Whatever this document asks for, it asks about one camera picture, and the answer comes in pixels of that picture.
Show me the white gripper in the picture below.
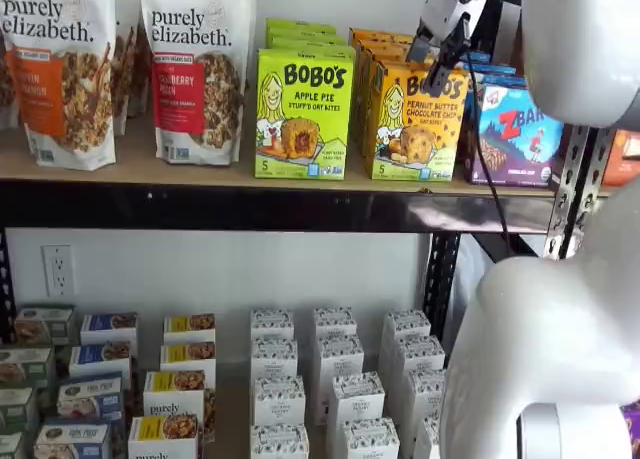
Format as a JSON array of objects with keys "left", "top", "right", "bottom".
[{"left": 406, "top": 0, "right": 497, "bottom": 84}]

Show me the orange Bobo's peanut butter box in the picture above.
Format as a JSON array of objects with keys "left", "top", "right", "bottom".
[
  {"left": 360, "top": 46, "right": 426, "bottom": 153},
  {"left": 348, "top": 26, "right": 417, "bottom": 130},
  {"left": 367, "top": 60, "right": 471, "bottom": 182},
  {"left": 354, "top": 36, "right": 419, "bottom": 140}
]

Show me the green Bobo's apple pie box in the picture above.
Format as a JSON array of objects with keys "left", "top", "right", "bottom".
[
  {"left": 267, "top": 37, "right": 357, "bottom": 51},
  {"left": 264, "top": 18, "right": 338, "bottom": 31},
  {"left": 254, "top": 47, "right": 357, "bottom": 180},
  {"left": 265, "top": 27, "right": 349, "bottom": 41}
]

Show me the large orange brown box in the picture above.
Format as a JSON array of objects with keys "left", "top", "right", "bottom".
[{"left": 602, "top": 128, "right": 640, "bottom": 188}]

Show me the yellow white granola box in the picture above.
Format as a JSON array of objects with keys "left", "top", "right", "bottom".
[
  {"left": 163, "top": 313, "right": 217, "bottom": 345},
  {"left": 143, "top": 370, "right": 217, "bottom": 425},
  {"left": 159, "top": 341, "right": 218, "bottom": 378},
  {"left": 128, "top": 414, "right": 201, "bottom": 459}
]

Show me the purple snack box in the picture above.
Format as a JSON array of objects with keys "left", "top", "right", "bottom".
[{"left": 619, "top": 401, "right": 640, "bottom": 459}]

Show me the blue white granola box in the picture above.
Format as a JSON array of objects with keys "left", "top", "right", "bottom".
[
  {"left": 33, "top": 418, "right": 114, "bottom": 459},
  {"left": 68, "top": 343, "right": 133, "bottom": 380},
  {"left": 79, "top": 312, "right": 139, "bottom": 348},
  {"left": 56, "top": 376, "right": 125, "bottom": 423}
]

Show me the green white granola box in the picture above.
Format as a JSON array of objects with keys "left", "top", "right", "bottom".
[
  {"left": 0, "top": 386, "right": 40, "bottom": 435},
  {"left": 0, "top": 431, "right": 26, "bottom": 459},
  {"left": 0, "top": 347, "right": 56, "bottom": 391},
  {"left": 13, "top": 306, "right": 76, "bottom": 346}
]

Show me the black metal shelving rack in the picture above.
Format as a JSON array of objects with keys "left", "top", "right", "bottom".
[
  {"left": 579, "top": 127, "right": 619, "bottom": 258},
  {"left": 0, "top": 0, "right": 594, "bottom": 348}
]

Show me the granola bag with red label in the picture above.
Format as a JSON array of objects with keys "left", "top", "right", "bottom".
[{"left": 139, "top": 0, "right": 258, "bottom": 167}]

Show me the white floral print carton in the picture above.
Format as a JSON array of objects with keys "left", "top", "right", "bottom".
[
  {"left": 253, "top": 376, "right": 307, "bottom": 427},
  {"left": 397, "top": 334, "right": 446, "bottom": 375},
  {"left": 382, "top": 309, "right": 432, "bottom": 350},
  {"left": 249, "top": 423, "right": 310, "bottom": 459},
  {"left": 405, "top": 369, "right": 447, "bottom": 420},
  {"left": 313, "top": 307, "right": 358, "bottom": 339},
  {"left": 327, "top": 371, "right": 386, "bottom": 425},
  {"left": 250, "top": 336, "right": 299, "bottom": 380},
  {"left": 414, "top": 413, "right": 442, "bottom": 459},
  {"left": 318, "top": 333, "right": 365, "bottom": 380},
  {"left": 250, "top": 307, "right": 295, "bottom": 341},
  {"left": 341, "top": 417, "right": 401, "bottom": 459}
]

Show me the granola bag with orange label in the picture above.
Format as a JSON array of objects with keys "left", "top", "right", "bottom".
[{"left": 0, "top": 0, "right": 118, "bottom": 169}]

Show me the black cable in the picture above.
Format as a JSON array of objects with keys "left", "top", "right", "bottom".
[{"left": 457, "top": 0, "right": 521, "bottom": 258}]

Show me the white wall power outlet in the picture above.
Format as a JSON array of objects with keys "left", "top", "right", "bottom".
[{"left": 41, "top": 243, "right": 76, "bottom": 299}]

